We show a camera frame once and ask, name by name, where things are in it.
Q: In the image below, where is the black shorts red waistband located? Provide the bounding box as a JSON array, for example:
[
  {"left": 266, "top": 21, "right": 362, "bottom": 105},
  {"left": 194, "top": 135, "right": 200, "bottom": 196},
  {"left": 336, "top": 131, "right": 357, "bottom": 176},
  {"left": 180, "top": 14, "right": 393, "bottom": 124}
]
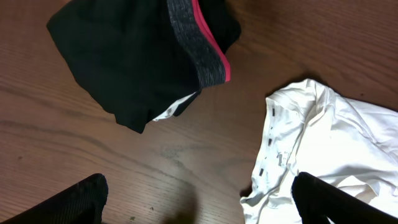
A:
[{"left": 47, "top": 0, "right": 241, "bottom": 133}]

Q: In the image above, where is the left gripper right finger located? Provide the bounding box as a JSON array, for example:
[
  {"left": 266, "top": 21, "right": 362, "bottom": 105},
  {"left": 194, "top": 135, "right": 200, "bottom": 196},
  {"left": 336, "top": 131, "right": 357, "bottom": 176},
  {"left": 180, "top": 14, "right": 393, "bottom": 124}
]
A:
[{"left": 291, "top": 172, "right": 397, "bottom": 224}]

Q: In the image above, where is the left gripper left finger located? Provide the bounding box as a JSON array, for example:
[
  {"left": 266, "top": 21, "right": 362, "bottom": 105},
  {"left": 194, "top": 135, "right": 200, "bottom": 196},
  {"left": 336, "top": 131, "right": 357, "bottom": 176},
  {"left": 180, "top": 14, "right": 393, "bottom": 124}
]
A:
[{"left": 3, "top": 173, "right": 108, "bottom": 224}]

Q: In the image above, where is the white printed t-shirt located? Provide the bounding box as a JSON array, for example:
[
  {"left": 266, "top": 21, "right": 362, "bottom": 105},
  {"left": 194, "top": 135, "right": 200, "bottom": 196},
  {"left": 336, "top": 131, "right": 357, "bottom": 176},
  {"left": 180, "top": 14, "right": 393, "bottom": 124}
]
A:
[{"left": 240, "top": 79, "right": 397, "bottom": 223}]

